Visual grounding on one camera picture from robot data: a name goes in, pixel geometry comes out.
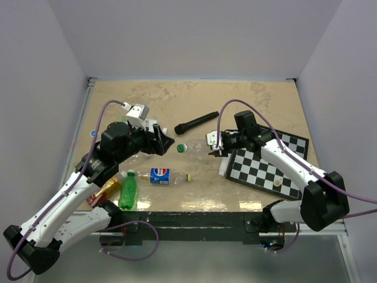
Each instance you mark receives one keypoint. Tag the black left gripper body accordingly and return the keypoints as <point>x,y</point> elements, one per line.
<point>141,140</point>

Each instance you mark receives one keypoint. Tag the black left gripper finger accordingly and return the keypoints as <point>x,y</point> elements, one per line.
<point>157,132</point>
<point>165,142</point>

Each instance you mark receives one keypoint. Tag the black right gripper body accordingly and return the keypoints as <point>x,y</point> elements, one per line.
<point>233,141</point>

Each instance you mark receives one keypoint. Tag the green bottle cap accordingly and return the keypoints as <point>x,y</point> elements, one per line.
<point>181,148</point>

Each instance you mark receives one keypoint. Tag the clear plastic bottle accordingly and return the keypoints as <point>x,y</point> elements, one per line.
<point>197,148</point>

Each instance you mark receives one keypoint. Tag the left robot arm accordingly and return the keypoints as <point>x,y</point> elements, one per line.
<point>40,240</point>

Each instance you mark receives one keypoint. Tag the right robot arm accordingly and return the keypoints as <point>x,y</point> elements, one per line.
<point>323,199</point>

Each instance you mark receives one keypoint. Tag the clear bottle green label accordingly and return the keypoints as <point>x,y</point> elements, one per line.
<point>148,123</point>

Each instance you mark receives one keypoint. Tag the Pepsi bottle blue label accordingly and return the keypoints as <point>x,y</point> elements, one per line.
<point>163,176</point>

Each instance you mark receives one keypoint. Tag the green plastic bottle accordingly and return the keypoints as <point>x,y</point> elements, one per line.
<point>129,191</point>

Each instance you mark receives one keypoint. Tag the white microphone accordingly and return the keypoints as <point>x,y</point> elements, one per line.
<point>223,166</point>

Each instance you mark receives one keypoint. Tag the black microphone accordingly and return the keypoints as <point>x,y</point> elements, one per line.
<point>182,128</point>

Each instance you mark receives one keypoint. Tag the black white chessboard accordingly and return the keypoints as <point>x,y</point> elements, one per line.
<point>250,170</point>

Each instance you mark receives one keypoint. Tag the red gold snack packet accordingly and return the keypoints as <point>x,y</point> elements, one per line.
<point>110,188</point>

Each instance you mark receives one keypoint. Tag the cream chess piece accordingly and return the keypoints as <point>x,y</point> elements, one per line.
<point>278,182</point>

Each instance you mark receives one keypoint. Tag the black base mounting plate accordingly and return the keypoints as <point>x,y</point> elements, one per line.
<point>242,227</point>

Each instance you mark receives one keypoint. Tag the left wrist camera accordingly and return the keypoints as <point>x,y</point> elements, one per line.
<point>137,115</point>

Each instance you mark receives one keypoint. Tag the aluminium table frame rail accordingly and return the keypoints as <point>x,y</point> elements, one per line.
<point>74,139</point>

